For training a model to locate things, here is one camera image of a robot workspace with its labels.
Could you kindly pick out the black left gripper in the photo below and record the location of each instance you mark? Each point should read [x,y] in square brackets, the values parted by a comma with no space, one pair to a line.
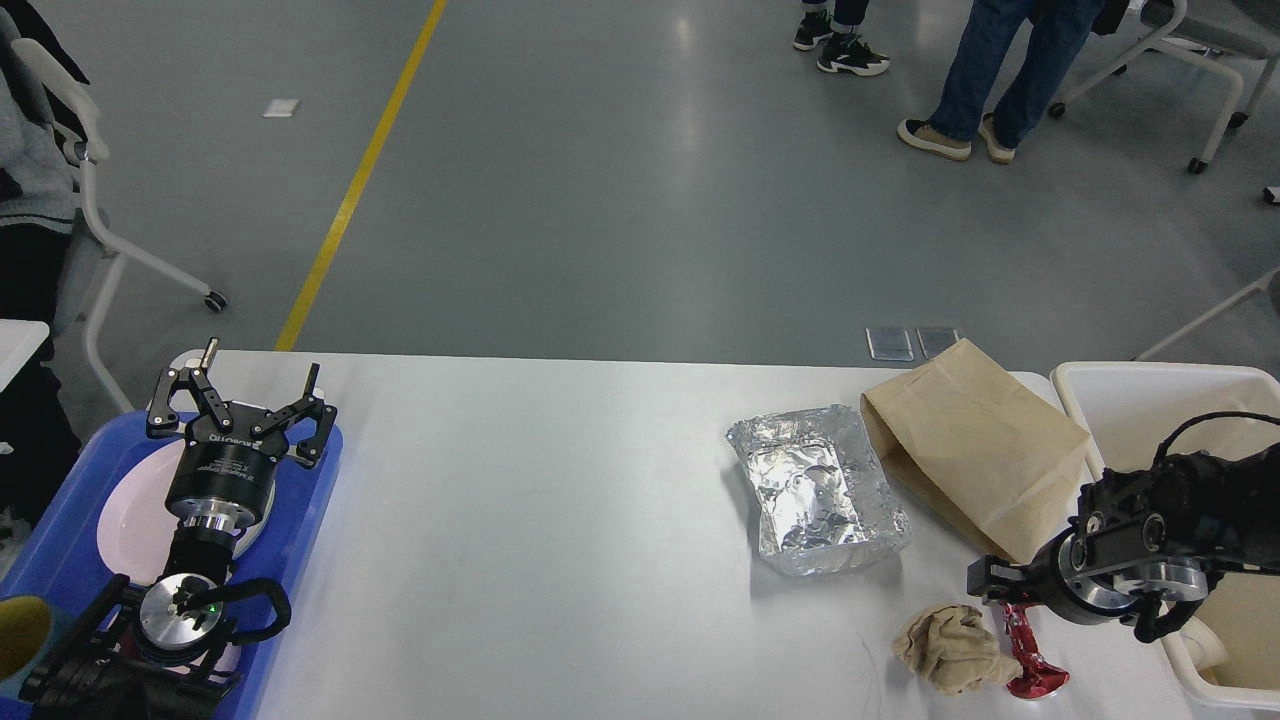
[221,472]

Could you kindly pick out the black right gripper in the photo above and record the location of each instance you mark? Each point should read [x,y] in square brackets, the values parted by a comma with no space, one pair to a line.
[1154,594]

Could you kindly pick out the brown paper napkin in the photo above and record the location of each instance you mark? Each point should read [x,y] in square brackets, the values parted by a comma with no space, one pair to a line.
[950,647]

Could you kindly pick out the red foil wrapper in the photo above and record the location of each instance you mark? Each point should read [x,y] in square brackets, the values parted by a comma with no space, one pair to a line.
[1039,679]

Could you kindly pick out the pink plate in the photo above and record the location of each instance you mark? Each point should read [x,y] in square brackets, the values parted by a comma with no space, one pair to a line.
[135,532]

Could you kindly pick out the white paper cup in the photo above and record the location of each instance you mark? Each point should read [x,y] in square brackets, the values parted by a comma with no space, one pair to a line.
[1204,649]

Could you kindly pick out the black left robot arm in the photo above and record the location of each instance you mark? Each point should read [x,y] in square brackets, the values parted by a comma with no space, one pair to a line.
[147,650]

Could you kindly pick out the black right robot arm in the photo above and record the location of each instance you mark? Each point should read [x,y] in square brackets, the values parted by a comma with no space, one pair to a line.
[1146,548]

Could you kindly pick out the brown paper bag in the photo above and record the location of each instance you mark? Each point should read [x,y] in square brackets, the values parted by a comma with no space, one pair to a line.
[984,452]

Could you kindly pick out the crumpled aluminium foil tray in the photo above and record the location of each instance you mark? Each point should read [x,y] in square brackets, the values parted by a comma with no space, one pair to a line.
[825,504]

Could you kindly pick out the white plastic bin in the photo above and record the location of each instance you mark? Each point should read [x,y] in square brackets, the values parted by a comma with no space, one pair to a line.
[1131,407]

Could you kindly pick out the blue plastic tray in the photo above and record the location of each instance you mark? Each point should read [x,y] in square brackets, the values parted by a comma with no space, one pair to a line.
[61,561]

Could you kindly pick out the white chair left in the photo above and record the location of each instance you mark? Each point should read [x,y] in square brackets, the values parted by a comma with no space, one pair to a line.
[87,148]

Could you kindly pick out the right metal floor plate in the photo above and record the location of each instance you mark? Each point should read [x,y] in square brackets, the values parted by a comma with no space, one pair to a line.
[935,340]

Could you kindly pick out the metal floor plate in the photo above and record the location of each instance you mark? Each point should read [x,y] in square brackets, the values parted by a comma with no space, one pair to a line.
[935,340]
[890,345]

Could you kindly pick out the left metal floor plate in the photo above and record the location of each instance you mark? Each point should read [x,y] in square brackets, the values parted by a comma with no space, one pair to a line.
[890,345]

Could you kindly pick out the white chair leg right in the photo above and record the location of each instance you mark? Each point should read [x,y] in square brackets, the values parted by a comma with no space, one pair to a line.
[1267,285]

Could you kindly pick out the white paper on floor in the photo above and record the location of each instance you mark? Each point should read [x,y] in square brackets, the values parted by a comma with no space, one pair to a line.
[281,108]

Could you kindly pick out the seated person grey cardigan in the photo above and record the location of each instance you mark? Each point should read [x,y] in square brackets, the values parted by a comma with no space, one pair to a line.
[37,211]

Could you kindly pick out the person in black trousers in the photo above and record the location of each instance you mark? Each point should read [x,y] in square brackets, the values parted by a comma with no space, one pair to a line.
[834,29]

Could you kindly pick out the white office chair right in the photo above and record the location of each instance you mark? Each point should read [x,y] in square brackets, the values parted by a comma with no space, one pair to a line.
[1201,34]

